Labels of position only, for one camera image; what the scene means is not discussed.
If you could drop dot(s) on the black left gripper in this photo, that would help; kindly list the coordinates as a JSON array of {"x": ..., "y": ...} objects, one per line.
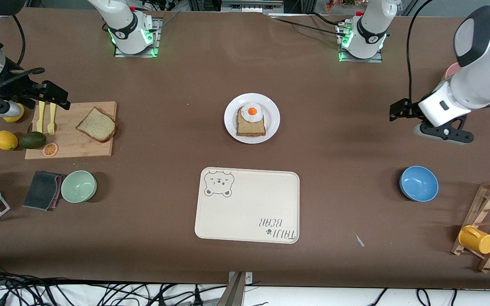
[{"x": 410, "y": 108}]

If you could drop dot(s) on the dark grey folded cloth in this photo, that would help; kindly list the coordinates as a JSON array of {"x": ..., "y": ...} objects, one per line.
[{"x": 41, "y": 190}]

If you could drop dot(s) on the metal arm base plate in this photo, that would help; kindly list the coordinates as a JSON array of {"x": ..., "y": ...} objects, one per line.
[
  {"x": 156, "y": 34},
  {"x": 343, "y": 57}
]

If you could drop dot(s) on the small pale tape scrap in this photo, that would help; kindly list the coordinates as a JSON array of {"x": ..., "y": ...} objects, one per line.
[{"x": 359, "y": 240}]

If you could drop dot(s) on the metal table edge bracket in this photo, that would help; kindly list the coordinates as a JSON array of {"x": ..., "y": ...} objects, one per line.
[{"x": 238, "y": 291}]

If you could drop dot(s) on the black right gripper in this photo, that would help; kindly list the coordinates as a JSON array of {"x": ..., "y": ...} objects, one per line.
[{"x": 10, "y": 84}]

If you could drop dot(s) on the beige bear print tray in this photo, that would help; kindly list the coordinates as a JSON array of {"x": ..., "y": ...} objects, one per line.
[{"x": 245, "y": 212}]

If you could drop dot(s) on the yellow plastic fork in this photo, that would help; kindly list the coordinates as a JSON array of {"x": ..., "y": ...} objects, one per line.
[{"x": 51, "y": 127}]

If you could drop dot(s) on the fried egg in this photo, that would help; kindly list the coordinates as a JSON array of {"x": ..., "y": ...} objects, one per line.
[{"x": 247, "y": 114}]

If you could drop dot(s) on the yellow mug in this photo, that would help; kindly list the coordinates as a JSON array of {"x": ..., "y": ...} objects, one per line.
[{"x": 477, "y": 240}]

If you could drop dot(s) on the brown bread slice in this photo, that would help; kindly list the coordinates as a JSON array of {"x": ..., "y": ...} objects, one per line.
[
  {"x": 251, "y": 128},
  {"x": 96, "y": 125}
]

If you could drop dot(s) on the orange artificial flowers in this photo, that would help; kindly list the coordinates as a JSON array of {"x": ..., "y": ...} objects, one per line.
[{"x": 340, "y": 3}]

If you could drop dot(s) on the round white plate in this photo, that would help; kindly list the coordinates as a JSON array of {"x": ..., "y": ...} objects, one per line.
[{"x": 232, "y": 123}]

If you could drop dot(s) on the wooden cutting board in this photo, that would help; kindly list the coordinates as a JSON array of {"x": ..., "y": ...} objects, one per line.
[{"x": 83, "y": 148}]

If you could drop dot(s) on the orange fruit slice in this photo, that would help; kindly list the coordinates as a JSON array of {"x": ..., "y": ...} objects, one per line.
[{"x": 50, "y": 149}]

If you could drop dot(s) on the pink bowl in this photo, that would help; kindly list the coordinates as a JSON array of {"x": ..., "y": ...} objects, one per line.
[{"x": 449, "y": 72}]

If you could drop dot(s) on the blue bowl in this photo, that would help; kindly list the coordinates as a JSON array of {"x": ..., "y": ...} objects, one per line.
[{"x": 419, "y": 183}]

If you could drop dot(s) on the yellow plastic knife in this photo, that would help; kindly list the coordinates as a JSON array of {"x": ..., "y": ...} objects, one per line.
[{"x": 40, "y": 121}]

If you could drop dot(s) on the light green bowl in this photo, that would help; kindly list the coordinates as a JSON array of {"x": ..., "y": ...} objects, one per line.
[{"x": 78, "y": 186}]

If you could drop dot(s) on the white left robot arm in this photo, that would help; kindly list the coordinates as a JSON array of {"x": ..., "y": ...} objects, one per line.
[{"x": 483, "y": 85}]

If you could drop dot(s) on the green avocado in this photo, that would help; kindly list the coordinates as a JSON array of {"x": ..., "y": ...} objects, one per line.
[{"x": 32, "y": 140}]

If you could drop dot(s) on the yellow lemon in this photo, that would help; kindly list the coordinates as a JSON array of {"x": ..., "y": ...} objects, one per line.
[
  {"x": 6, "y": 140},
  {"x": 15, "y": 118}
]

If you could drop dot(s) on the grey metal box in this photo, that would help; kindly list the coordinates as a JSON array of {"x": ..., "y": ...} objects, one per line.
[{"x": 251, "y": 5}]

